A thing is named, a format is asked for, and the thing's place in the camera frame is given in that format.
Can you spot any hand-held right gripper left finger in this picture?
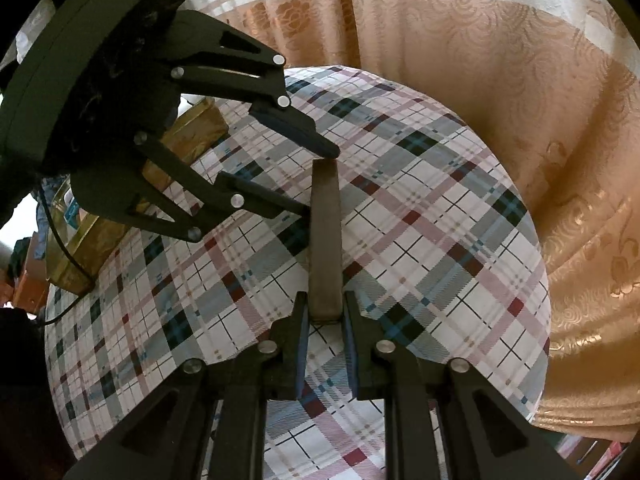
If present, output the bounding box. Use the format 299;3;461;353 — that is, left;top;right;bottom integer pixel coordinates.
62;290;311;480

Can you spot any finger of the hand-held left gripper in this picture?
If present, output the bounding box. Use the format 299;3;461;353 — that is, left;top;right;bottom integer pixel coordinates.
170;10;341;159
125;130;311;245

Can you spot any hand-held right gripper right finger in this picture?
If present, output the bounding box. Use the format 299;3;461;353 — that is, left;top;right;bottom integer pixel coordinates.
342;290;576;480

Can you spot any dark brown slim box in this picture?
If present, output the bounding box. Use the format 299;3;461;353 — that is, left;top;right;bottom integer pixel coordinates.
306;157;346;323

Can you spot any gold rimmed white tray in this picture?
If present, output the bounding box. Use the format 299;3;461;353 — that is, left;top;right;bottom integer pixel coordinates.
45;97;231;296

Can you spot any plaid bed sheet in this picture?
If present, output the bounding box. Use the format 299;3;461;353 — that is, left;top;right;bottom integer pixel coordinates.
42;65;553;480

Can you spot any cream and tan curtain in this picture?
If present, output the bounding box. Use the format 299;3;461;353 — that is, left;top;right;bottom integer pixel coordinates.
180;0;640;441

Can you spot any black cable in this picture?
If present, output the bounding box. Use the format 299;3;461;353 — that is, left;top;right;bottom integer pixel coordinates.
37;190;101;326

